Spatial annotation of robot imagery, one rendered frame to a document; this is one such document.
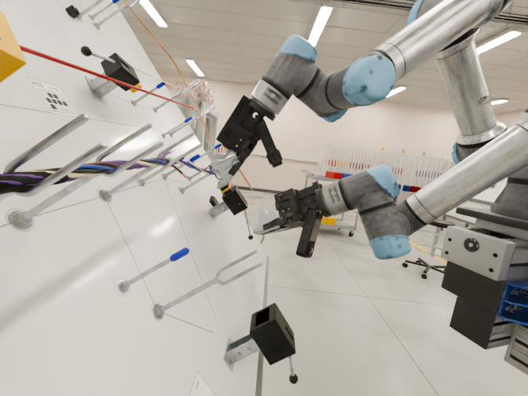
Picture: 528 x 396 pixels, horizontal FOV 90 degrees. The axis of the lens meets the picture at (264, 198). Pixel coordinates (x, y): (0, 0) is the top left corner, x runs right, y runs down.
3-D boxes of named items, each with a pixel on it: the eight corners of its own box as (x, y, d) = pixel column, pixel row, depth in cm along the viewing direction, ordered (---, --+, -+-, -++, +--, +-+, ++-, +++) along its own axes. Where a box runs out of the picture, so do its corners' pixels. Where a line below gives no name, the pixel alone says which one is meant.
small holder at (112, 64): (51, 54, 39) (89, 27, 38) (100, 86, 48) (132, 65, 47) (60, 78, 38) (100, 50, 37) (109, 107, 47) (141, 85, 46)
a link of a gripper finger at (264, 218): (250, 215, 73) (279, 204, 69) (254, 236, 71) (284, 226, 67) (243, 214, 70) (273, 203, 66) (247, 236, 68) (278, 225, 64)
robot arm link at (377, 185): (403, 197, 52) (386, 157, 53) (348, 214, 56) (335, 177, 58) (402, 198, 59) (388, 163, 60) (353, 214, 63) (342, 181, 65)
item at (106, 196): (113, 201, 35) (203, 145, 33) (104, 204, 33) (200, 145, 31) (104, 188, 34) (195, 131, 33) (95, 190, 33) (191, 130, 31)
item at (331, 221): (340, 229, 508) (350, 173, 490) (354, 237, 460) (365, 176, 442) (291, 225, 487) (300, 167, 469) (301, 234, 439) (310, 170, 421)
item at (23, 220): (37, 226, 23) (169, 144, 22) (18, 233, 22) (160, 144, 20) (22, 207, 23) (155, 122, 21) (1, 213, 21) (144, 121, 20)
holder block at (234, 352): (258, 412, 40) (316, 386, 39) (216, 349, 39) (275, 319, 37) (260, 386, 45) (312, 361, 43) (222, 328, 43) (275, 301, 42)
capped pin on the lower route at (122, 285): (115, 291, 28) (185, 252, 27) (117, 278, 29) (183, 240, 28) (127, 295, 29) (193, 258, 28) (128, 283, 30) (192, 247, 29)
